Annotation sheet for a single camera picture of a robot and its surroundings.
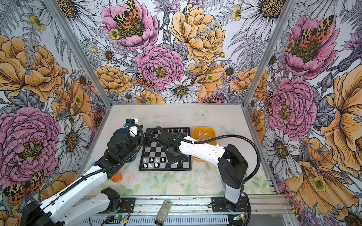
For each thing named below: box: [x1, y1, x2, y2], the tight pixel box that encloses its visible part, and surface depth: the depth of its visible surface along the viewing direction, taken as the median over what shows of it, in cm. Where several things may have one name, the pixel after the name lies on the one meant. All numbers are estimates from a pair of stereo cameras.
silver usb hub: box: [154, 199, 173, 226], surface depth 70 cm
